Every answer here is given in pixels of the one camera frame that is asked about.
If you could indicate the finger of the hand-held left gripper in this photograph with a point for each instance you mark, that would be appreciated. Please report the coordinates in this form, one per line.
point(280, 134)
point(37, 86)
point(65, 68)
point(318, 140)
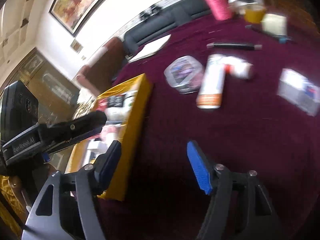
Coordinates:
point(75, 127)

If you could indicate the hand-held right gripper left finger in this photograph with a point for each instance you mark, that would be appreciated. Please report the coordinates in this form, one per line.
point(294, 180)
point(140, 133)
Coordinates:
point(111, 161)

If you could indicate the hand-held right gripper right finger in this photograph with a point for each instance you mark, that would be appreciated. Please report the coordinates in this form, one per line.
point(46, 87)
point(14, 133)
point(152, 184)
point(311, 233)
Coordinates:
point(200, 167)

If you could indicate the pink packet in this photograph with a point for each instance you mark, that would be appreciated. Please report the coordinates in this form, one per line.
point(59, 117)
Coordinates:
point(110, 132)

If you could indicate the black packet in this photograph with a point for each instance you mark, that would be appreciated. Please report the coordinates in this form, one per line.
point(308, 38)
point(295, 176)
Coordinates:
point(116, 101)

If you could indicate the yellow cardboard box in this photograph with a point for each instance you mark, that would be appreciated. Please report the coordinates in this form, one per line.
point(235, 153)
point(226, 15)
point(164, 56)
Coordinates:
point(140, 120)

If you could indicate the white packet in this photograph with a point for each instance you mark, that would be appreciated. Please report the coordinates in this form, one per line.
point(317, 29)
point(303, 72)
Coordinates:
point(126, 112)

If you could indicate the white bottle orange cap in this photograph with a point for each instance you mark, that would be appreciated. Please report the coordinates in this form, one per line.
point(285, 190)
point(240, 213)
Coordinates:
point(238, 67)

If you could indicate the small white box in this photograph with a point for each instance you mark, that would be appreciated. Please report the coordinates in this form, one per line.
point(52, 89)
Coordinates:
point(93, 150)

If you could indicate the floral patterned cloth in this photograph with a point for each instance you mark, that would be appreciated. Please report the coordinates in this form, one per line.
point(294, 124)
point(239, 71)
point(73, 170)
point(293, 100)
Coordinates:
point(86, 102)

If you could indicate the wooden glass cabinet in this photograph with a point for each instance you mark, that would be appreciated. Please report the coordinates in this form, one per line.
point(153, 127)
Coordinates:
point(45, 80)

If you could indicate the brown chair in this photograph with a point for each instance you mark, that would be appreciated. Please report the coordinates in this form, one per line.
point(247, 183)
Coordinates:
point(105, 62)

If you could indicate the white tube orange end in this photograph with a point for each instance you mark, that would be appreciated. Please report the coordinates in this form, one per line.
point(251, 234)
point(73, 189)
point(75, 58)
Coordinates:
point(211, 85)

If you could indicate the clear plastic container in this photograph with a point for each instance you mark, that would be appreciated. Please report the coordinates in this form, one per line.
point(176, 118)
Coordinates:
point(183, 75)

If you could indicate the person's yellow clothing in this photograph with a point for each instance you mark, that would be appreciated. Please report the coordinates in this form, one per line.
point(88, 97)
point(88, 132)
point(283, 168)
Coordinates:
point(6, 206)

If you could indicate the white paper sheet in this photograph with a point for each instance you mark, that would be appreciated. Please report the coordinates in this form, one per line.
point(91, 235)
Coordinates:
point(152, 46)

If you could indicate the white box blue red print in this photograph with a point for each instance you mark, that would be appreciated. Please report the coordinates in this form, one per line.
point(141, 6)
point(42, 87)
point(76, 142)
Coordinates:
point(297, 92)

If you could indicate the large framed painting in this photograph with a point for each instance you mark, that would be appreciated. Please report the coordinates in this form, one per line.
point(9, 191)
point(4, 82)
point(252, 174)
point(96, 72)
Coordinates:
point(80, 2)

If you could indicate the black pen grey ends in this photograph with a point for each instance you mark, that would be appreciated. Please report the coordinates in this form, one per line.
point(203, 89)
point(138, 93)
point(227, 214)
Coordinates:
point(232, 46)

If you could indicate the dark grey sofa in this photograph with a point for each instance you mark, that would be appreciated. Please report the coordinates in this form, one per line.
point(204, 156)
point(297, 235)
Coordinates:
point(160, 25)

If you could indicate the dark pen blue tip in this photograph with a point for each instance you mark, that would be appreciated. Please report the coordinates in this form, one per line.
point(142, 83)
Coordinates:
point(260, 29)

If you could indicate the white notepad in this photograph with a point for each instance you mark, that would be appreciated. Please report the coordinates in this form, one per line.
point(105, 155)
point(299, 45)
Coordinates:
point(273, 24)

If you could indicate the yellow cup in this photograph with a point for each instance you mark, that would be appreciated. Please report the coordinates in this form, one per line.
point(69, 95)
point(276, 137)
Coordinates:
point(254, 13)

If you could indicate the pink cup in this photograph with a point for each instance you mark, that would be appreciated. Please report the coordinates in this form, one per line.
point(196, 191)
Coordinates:
point(217, 3)

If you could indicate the small white container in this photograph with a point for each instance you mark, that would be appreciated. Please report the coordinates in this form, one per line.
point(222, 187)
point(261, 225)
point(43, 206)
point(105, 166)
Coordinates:
point(237, 6)

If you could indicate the small wall picture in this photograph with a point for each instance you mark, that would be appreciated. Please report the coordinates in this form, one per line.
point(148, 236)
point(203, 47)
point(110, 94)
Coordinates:
point(76, 46)

